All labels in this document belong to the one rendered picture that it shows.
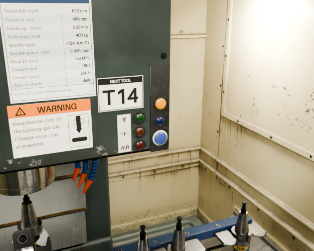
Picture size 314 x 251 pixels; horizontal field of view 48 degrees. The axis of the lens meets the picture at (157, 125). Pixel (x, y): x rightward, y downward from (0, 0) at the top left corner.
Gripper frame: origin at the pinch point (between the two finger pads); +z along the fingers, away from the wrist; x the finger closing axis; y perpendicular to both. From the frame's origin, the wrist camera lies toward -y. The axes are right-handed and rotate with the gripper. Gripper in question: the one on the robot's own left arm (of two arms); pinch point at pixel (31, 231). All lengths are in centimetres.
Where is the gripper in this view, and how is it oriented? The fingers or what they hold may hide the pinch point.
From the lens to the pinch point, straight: 108.0
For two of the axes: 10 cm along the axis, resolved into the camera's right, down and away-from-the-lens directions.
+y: -0.1, 9.4, 3.3
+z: -3.0, -3.2, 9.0
